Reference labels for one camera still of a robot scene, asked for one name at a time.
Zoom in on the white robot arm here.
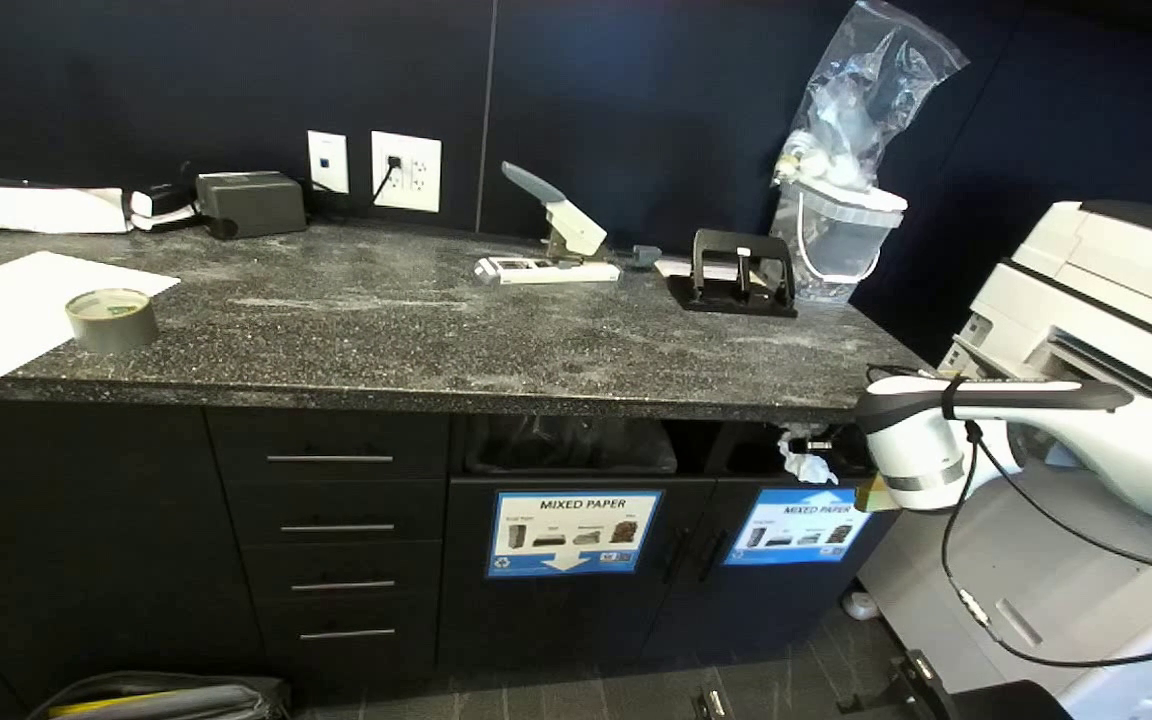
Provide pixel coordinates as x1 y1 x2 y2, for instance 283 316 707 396
856 377 1152 516

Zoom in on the white stapler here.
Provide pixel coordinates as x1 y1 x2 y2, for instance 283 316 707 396
474 256 621 283

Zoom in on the white tape dispenser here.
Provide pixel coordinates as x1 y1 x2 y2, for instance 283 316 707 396
500 161 609 260

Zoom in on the left mixed paper sign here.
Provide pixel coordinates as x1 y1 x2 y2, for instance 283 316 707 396
487 489 659 579

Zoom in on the mixed paper sign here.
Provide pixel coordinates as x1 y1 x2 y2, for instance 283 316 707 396
487 489 659 579
726 489 867 568

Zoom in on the grey hole punch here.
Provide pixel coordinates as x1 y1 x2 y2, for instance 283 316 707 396
668 227 796 316

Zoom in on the right mixed paper sign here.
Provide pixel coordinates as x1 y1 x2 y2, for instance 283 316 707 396
726 489 867 568

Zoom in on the clear plastic bucket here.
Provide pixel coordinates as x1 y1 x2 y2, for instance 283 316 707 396
771 179 908 304

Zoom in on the black drawer cabinet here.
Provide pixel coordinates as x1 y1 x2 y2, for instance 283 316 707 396
210 413 449 677

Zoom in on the dark grey box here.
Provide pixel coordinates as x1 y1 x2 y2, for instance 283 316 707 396
198 174 308 239

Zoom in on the clear plastic bag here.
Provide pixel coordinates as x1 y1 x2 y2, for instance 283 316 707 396
771 0 967 190

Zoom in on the grey office printer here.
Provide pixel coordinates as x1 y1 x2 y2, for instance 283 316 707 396
860 199 1152 720

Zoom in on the white paper sheet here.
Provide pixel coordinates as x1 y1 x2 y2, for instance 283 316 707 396
0 252 177 377

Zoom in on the white wall outlet plate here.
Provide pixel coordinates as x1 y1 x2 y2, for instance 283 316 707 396
374 133 445 218

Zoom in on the white small wall plate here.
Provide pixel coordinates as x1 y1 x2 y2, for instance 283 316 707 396
308 133 354 198

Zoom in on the orange wrist camera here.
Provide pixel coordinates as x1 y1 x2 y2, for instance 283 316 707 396
856 476 897 514

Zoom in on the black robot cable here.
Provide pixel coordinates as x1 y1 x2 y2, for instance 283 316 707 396
938 377 1152 673

